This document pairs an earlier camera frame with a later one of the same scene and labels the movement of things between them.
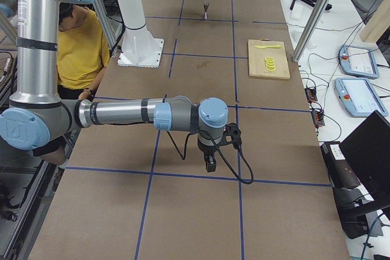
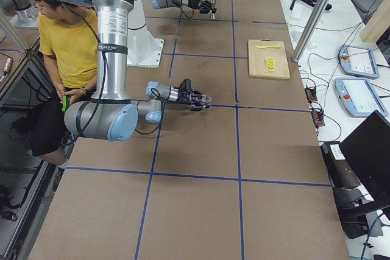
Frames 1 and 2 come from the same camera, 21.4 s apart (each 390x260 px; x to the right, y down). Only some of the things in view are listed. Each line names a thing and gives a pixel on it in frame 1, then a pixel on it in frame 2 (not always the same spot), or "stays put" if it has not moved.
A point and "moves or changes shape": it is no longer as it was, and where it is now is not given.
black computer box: [340, 174] stays put
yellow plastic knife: [265, 47] stays put
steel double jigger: [205, 5] moves or changes shape
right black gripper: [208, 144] → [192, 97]
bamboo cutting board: [257, 63] stays put
